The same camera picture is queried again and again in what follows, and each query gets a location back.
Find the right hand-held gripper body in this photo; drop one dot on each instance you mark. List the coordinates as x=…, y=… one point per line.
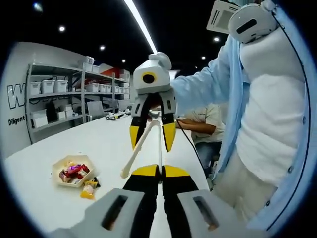
x=161, y=81

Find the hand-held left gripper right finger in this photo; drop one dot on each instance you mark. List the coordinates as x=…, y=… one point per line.
x=180, y=193

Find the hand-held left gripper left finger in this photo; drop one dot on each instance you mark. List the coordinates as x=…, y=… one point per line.
x=138, y=198

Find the cream food tongs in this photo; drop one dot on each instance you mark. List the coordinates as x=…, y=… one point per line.
x=137, y=150

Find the gold food packet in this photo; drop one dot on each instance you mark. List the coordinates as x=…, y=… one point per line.
x=92, y=183

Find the yellow clear food packet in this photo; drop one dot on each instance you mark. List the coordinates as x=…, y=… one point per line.
x=88, y=193

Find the cream hexagonal container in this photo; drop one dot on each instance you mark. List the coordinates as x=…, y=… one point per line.
x=70, y=184

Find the pile of food snacks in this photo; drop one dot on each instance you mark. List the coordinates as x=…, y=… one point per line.
x=74, y=171

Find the white and yellow device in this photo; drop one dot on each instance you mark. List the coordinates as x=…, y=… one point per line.
x=116, y=115

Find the grey metal shelving rack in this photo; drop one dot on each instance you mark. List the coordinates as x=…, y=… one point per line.
x=54, y=95
x=114, y=99

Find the grey chair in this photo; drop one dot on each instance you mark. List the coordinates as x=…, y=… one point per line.
x=95, y=110

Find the person's beige trousers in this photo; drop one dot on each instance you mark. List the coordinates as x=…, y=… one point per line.
x=237, y=183

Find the long ceiling light strip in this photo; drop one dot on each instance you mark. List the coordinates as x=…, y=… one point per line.
x=139, y=22

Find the small white carton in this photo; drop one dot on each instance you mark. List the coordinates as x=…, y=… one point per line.
x=69, y=113
x=61, y=115

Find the black bag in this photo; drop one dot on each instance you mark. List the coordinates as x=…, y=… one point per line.
x=51, y=112

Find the ceiling air vent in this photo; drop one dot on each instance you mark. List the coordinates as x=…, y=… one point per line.
x=220, y=17

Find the large white carton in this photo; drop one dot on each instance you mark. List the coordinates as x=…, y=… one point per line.
x=39, y=120

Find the row of white storage boxes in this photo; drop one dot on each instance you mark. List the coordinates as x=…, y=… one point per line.
x=48, y=85

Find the group of ceiling spot lights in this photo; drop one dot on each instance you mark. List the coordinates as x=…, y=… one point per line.
x=62, y=28

